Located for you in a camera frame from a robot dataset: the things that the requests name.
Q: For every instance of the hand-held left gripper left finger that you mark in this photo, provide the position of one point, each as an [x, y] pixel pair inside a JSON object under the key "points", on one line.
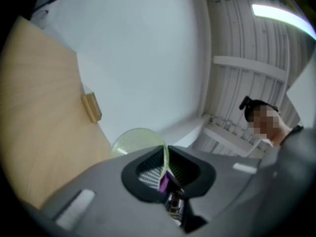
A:
{"points": [[103, 181]]}

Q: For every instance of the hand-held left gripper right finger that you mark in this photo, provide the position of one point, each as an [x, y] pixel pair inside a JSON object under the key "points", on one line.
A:
{"points": [[227, 184]]}

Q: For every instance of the clear drinking glass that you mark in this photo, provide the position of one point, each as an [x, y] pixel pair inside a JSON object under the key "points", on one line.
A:
{"points": [[135, 139]]}

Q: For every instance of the purple cloth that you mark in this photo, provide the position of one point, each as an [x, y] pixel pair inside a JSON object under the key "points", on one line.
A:
{"points": [[164, 183]]}

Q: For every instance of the person's head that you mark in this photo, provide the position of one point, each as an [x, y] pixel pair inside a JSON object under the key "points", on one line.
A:
{"points": [[263, 122]]}

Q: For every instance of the small wooden box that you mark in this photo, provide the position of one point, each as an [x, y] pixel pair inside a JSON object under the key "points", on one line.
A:
{"points": [[91, 106]]}

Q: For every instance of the person's black shirt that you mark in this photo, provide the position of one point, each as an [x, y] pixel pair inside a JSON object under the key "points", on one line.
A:
{"points": [[293, 131]]}

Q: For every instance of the ceiling light panel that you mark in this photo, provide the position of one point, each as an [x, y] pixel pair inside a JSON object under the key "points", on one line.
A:
{"points": [[279, 15]]}

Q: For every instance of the black head camera mount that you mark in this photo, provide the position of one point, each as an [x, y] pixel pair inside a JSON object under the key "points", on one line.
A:
{"points": [[244, 103]]}

